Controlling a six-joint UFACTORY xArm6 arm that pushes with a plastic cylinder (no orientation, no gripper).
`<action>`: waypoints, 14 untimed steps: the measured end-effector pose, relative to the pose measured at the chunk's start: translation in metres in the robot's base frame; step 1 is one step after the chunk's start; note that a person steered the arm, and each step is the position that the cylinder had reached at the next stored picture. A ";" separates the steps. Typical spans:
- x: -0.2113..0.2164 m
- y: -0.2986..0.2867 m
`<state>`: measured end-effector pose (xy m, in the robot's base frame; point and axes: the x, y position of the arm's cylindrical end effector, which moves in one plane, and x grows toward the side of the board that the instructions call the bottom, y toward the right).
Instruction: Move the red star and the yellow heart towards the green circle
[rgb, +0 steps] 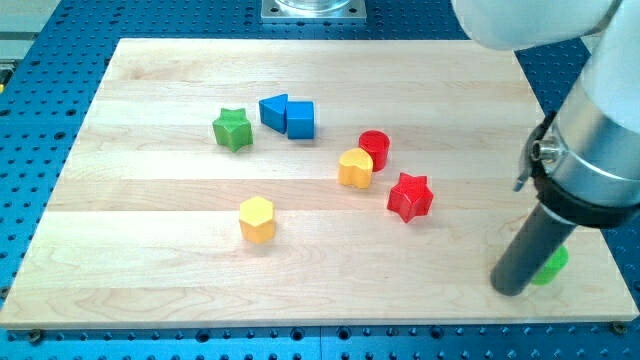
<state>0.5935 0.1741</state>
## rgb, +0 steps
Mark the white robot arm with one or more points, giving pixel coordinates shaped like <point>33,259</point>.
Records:
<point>594,181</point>

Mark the yellow heart block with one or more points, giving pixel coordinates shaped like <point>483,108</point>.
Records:
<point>355,167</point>

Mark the red star block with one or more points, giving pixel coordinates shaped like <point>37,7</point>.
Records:
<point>410,197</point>

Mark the green star block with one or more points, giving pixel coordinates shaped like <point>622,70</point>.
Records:
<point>232,129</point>

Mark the green circle block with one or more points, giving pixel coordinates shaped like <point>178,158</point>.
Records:
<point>552,267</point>

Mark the red cylinder block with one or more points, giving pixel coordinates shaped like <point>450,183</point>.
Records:
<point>376,143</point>

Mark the blue cube block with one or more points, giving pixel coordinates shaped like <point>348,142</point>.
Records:
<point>300,116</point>

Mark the yellow hexagon block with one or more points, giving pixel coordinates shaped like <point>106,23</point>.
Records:
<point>256,218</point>

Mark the blue triangle block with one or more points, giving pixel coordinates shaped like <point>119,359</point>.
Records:
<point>272,112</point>

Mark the wooden board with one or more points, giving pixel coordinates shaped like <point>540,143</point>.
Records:
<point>142,229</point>

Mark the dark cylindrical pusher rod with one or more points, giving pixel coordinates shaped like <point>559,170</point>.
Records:
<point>542,233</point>

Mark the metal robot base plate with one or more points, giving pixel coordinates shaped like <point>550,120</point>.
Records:
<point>312,11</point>

